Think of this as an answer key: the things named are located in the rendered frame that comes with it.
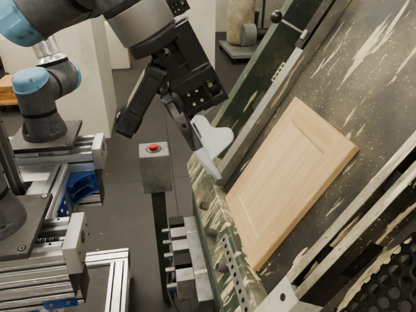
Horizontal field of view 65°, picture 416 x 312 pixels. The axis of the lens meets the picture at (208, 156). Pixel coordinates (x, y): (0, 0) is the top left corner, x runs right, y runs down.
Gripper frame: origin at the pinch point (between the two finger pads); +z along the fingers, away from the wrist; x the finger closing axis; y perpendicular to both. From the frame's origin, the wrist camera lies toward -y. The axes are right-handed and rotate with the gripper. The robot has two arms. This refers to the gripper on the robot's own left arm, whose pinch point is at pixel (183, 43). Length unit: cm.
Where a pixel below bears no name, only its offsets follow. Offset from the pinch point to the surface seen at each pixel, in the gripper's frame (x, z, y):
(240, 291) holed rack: -62, 45, -15
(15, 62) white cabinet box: 370, -13, -227
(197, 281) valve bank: -47, 53, -30
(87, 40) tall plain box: 203, -1, -81
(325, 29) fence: -16.0, 14.1, 39.4
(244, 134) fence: -15.8, 32.9, 3.7
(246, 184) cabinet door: -31, 40, -3
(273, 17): -10.4, 4.7, 27.9
